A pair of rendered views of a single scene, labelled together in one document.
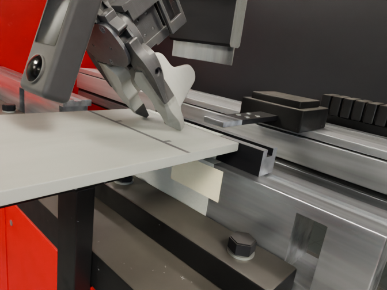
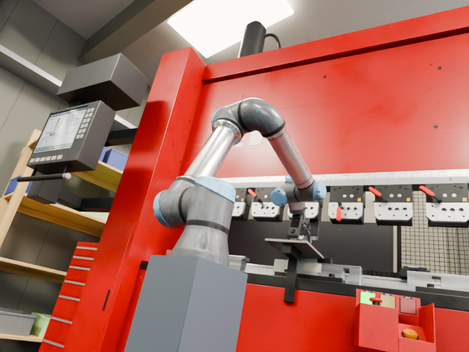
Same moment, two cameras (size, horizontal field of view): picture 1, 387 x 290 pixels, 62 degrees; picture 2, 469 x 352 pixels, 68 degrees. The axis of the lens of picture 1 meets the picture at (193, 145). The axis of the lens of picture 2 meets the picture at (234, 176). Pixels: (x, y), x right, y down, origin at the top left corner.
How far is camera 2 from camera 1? 136 cm
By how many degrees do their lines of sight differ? 40
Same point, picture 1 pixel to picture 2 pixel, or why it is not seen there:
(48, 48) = (295, 228)
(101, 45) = not seen: hidden behind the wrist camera
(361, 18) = (336, 242)
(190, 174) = (310, 267)
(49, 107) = (233, 260)
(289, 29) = not seen: hidden behind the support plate
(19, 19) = (178, 232)
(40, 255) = (265, 294)
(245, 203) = (329, 269)
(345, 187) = not seen: hidden behind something
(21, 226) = (250, 290)
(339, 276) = (354, 278)
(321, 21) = (321, 243)
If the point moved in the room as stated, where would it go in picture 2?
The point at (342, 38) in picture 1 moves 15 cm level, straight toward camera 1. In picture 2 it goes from (330, 249) to (333, 244)
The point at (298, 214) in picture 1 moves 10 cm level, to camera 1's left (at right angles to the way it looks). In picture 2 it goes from (342, 269) to (321, 264)
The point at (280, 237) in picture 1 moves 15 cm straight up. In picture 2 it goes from (339, 275) to (341, 241)
